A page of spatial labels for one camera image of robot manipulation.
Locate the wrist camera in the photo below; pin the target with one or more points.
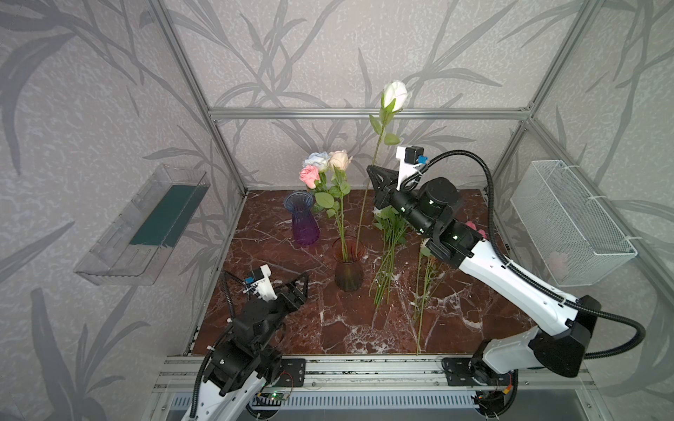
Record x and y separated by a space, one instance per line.
411 160
258 284

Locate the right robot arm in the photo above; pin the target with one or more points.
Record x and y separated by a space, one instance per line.
564 324

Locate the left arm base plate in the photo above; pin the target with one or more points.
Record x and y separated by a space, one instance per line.
292 373

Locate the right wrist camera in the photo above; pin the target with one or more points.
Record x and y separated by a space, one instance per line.
411 160

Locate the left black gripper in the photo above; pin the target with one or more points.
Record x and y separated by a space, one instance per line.
287 297

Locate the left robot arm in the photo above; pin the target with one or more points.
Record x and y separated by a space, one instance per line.
242 362

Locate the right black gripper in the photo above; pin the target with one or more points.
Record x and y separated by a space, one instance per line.
390 190

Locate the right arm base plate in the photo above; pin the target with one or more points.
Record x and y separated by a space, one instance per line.
463 372

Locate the aluminium frame rail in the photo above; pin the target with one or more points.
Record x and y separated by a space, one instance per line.
222 114

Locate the pink rose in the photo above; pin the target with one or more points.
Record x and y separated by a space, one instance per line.
329 189

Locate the red smoky glass vase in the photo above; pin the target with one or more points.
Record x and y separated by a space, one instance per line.
349 275

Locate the white wire mesh basket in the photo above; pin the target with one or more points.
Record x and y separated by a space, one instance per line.
579 243

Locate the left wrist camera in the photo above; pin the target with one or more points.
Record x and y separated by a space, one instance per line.
258 284

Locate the blue purple glass vase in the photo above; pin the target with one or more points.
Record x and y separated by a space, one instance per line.
305 228

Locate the cream peach rose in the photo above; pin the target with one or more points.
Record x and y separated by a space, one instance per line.
338 163

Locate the flower bunch on table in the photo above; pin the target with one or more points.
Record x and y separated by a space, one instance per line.
394 234

